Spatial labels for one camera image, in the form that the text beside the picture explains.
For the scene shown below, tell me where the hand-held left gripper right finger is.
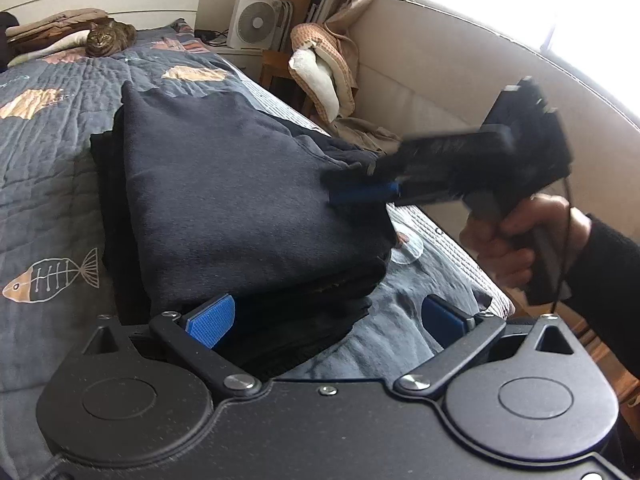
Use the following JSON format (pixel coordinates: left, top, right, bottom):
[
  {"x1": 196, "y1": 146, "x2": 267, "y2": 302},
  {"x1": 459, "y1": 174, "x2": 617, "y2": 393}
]
[{"x1": 395, "y1": 294, "x2": 583, "y2": 401}]

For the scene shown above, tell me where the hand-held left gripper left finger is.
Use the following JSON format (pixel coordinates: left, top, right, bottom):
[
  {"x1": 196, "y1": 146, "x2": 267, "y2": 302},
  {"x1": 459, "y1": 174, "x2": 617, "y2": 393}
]
[{"x1": 80, "y1": 294, "x2": 263, "y2": 401}]

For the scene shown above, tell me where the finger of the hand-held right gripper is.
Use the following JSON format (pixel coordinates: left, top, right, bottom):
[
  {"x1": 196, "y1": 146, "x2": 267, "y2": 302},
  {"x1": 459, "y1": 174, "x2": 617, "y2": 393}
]
[
  {"x1": 328, "y1": 183, "x2": 401, "y2": 206},
  {"x1": 320, "y1": 156, "x2": 401, "y2": 189}
]

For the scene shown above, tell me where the stack of black clothes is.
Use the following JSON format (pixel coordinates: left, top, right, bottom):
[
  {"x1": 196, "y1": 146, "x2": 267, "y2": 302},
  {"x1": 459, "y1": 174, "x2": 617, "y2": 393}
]
[{"x1": 90, "y1": 110, "x2": 397, "y2": 377}]

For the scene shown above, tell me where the person's right forearm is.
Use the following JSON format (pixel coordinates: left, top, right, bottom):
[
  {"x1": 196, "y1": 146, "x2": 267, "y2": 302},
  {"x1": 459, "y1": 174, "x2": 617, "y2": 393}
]
[{"x1": 562, "y1": 212, "x2": 640, "y2": 382}]

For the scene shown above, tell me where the person's right hand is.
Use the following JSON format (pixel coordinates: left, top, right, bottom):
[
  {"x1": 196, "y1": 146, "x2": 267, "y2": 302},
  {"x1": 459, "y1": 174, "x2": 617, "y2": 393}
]
[{"x1": 460, "y1": 195, "x2": 592, "y2": 289}]

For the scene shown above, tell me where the beige crumpled cloth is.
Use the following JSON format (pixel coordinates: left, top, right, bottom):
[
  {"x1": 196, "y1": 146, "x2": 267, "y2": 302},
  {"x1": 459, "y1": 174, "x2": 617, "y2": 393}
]
[{"x1": 330, "y1": 117, "x2": 402, "y2": 154}]

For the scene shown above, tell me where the white cushion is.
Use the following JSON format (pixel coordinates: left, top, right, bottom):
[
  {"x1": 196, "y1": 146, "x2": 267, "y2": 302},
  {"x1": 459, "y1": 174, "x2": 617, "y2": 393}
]
[{"x1": 292, "y1": 49, "x2": 342, "y2": 117}]

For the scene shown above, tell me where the wooden chair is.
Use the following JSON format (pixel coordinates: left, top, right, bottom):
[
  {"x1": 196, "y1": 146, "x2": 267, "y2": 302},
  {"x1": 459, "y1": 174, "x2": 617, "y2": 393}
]
[{"x1": 261, "y1": 50, "x2": 312, "y2": 117}]

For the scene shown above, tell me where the beige waffle blanket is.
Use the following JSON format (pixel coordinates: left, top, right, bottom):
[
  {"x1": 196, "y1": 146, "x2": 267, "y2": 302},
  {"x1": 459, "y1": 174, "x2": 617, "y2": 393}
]
[{"x1": 290, "y1": 22, "x2": 359, "y2": 124}]

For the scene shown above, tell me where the white nightstand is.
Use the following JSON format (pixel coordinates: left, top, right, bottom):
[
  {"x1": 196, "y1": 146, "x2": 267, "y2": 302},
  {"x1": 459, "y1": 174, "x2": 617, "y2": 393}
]
[{"x1": 212, "y1": 45, "x2": 266, "y2": 82}]

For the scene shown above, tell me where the white box fan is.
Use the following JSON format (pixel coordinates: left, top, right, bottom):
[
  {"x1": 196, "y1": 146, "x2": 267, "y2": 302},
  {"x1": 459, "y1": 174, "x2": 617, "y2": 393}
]
[{"x1": 226, "y1": 0, "x2": 282, "y2": 51}]

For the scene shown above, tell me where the blue-grey printed quilt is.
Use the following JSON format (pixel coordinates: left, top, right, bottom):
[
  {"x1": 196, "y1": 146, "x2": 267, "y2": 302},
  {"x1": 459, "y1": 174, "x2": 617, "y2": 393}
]
[{"x1": 0, "y1": 17, "x2": 512, "y2": 463}]

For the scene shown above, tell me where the tabby cat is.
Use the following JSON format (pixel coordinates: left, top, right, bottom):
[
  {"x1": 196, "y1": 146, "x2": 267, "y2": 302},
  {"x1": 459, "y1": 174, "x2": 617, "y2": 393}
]
[{"x1": 85, "y1": 19, "x2": 139, "y2": 58}]

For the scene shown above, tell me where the white headboard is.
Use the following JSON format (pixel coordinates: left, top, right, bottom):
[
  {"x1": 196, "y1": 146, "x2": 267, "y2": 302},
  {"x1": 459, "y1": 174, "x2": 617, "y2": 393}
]
[{"x1": 0, "y1": 0, "x2": 204, "y2": 32}]

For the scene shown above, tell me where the black jacket pile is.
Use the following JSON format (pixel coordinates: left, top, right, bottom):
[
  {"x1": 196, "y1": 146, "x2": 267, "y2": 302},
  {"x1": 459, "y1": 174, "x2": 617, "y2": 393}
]
[{"x1": 0, "y1": 12, "x2": 21, "y2": 74}]

